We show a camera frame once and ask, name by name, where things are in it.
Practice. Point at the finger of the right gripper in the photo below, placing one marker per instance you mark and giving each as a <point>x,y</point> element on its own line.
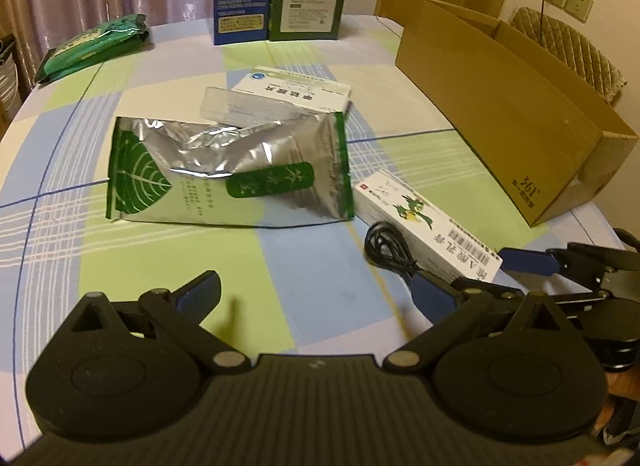
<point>541,263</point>

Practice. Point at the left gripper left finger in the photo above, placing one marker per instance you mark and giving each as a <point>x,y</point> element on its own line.
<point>177,315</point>

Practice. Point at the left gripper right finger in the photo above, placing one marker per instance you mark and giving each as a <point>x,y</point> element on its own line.
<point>442,305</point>

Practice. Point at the silver green tea bag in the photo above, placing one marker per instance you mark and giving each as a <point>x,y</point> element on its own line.
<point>279,174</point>

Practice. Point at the white green medicine box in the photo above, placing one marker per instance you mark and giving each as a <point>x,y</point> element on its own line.
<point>302,90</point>

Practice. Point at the white dragon ointment box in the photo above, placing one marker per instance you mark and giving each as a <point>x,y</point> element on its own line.
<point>437,242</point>

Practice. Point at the brown cardboard box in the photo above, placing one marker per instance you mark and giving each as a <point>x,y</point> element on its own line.
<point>545,135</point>

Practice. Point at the plaid tablecloth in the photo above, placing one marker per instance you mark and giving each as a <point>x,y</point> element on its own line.
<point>303,290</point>

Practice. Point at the quilted chair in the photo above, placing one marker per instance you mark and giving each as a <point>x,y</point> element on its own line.
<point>573,49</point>

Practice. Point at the clear plastic packet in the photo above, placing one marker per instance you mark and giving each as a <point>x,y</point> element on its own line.
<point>241,110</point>

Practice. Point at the green snack packet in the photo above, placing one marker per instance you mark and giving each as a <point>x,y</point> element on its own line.
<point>108,40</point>

